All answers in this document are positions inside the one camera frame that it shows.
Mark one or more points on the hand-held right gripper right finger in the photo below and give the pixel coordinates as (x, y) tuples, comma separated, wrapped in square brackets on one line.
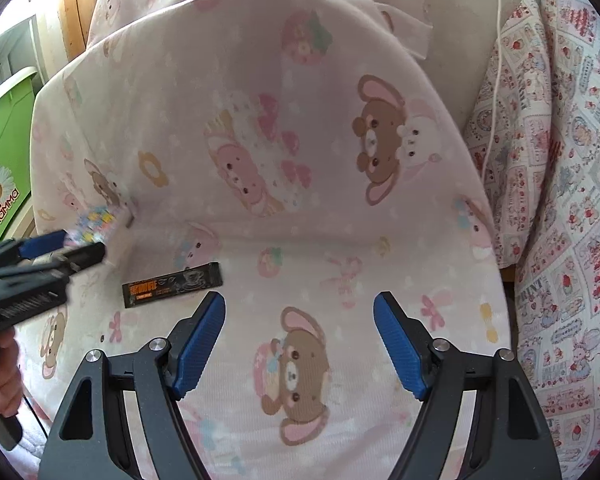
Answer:
[(400, 350)]

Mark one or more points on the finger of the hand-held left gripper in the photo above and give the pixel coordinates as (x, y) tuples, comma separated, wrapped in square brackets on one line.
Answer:
[(82, 256), (40, 244)]

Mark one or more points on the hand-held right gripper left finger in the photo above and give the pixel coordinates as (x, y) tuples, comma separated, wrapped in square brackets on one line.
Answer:
[(200, 350)]

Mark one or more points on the small colourful print packet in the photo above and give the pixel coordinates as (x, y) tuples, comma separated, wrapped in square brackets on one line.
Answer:
[(92, 220)]

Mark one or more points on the person's left hand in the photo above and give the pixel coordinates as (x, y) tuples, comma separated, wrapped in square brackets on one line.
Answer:
[(5, 375)]

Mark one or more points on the black orange sachet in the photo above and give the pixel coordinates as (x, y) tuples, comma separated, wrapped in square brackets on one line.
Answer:
[(172, 285)]

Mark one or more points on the green plastic bin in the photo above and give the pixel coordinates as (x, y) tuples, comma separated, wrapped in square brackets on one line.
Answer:
[(5, 160)]

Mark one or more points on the pink bear print chair cover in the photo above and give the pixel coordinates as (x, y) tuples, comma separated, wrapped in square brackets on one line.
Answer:
[(280, 160)]

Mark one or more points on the patterned pillow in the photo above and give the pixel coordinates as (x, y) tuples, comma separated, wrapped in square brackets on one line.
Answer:
[(555, 185)]

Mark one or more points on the wooden wardrobe door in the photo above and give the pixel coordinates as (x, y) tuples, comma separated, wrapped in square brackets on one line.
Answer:
[(75, 5)]

